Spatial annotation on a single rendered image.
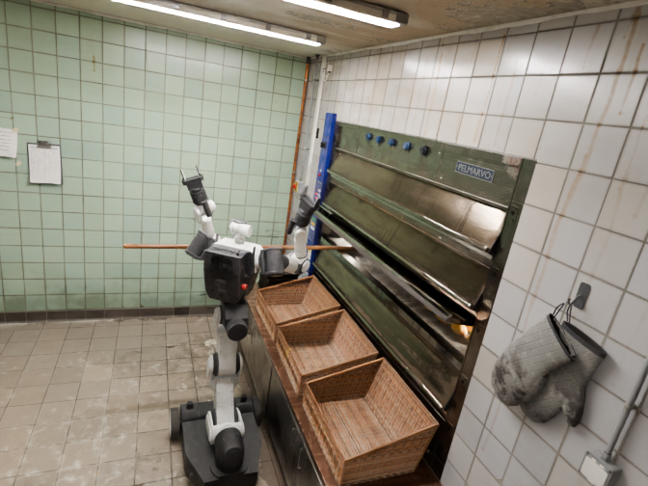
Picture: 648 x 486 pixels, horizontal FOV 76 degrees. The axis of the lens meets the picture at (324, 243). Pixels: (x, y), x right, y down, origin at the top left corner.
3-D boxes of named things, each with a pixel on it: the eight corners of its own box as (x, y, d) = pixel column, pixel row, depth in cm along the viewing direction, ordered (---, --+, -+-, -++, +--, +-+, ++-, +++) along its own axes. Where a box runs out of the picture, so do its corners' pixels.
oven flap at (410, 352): (316, 265, 351) (327, 244, 347) (446, 411, 195) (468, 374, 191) (311, 264, 349) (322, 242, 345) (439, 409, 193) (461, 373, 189)
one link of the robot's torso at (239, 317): (248, 340, 227) (252, 311, 222) (225, 342, 222) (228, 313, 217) (238, 316, 251) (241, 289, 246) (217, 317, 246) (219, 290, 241)
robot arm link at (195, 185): (180, 177, 237) (188, 197, 243) (180, 183, 229) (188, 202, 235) (202, 172, 239) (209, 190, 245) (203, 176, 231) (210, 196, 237)
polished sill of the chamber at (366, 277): (327, 240, 347) (328, 236, 346) (470, 370, 190) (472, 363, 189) (320, 240, 345) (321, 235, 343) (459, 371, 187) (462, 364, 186)
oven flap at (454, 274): (325, 205, 335) (337, 183, 332) (475, 311, 178) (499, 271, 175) (321, 203, 333) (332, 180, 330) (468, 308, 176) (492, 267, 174)
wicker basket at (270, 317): (310, 304, 357) (314, 274, 348) (336, 338, 308) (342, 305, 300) (254, 306, 337) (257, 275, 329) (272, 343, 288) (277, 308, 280)
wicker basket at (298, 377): (338, 341, 304) (345, 308, 296) (371, 391, 255) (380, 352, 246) (274, 345, 287) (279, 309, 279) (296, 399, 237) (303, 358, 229)
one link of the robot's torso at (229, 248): (247, 316, 217) (255, 252, 206) (188, 301, 223) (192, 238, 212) (267, 295, 245) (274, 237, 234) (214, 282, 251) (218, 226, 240)
